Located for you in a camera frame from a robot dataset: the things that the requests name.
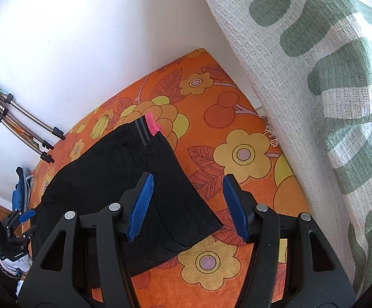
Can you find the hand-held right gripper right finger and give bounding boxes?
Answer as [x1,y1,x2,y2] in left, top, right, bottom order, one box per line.
[223,174,356,308]

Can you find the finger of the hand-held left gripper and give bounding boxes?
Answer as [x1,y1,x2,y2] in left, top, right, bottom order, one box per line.
[19,209,36,223]
[12,166,28,214]

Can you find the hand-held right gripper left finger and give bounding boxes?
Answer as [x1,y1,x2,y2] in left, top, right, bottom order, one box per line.
[17,172,156,308]

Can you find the black pants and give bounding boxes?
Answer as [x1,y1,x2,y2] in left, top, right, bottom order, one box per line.
[29,112,224,278]

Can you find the light blue folded garment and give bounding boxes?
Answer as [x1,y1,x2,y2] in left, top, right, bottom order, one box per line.
[25,175,35,210]

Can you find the orange floral bed sheet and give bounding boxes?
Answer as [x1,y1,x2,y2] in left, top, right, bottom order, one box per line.
[26,48,315,308]

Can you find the green white patterned blanket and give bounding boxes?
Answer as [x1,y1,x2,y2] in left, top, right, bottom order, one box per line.
[188,0,372,299]

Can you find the silver camera tripod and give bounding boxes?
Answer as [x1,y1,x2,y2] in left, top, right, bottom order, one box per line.
[0,71,66,164]

